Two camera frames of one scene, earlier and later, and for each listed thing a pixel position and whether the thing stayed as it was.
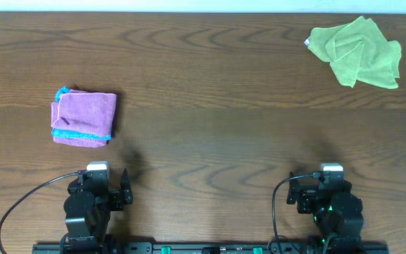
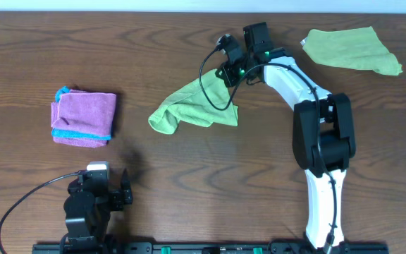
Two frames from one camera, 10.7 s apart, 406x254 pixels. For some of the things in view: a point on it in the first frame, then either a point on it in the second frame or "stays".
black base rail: [292, 248] stays
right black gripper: [306, 196] → [228, 74]
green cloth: [358, 51] → [206, 103]
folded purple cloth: [84, 111] stays
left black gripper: [119, 196] stays
